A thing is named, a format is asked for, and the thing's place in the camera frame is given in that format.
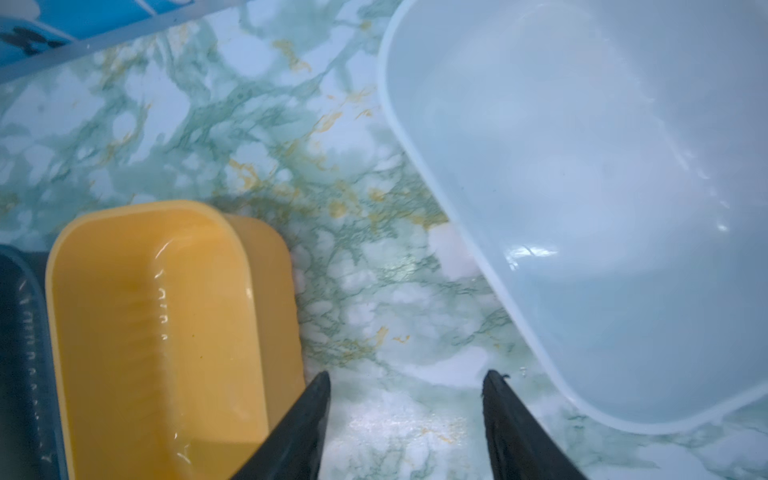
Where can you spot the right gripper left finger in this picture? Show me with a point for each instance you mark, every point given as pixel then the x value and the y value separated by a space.
pixel 293 450

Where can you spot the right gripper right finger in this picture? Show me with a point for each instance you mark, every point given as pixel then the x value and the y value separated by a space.
pixel 518 446

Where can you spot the yellow plastic bin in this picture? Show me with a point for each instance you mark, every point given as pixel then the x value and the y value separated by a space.
pixel 175 340

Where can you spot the dark teal plastic bin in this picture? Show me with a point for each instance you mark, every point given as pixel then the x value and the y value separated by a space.
pixel 32 445

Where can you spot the white plastic bin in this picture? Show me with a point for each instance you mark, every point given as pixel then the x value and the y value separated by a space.
pixel 606 163

